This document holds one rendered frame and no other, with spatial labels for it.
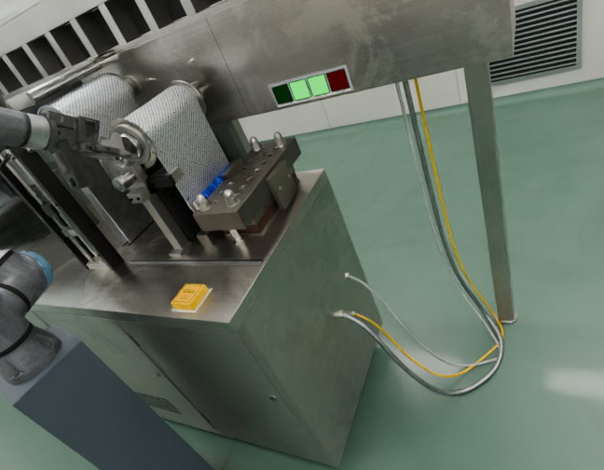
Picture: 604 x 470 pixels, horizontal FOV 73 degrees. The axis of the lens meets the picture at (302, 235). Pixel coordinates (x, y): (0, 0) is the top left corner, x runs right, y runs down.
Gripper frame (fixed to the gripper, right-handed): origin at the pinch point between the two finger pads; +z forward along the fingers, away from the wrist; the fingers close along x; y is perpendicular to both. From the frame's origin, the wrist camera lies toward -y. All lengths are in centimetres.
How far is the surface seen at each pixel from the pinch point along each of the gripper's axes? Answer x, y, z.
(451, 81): -37, 99, 269
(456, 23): -80, 24, 28
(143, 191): -0.3, -8.6, 5.9
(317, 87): -43, 19, 31
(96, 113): 16.1, 15.7, 3.2
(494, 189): -83, -9, 76
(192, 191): -7.6, -8.2, 17.3
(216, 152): -7.6, 5.2, 28.2
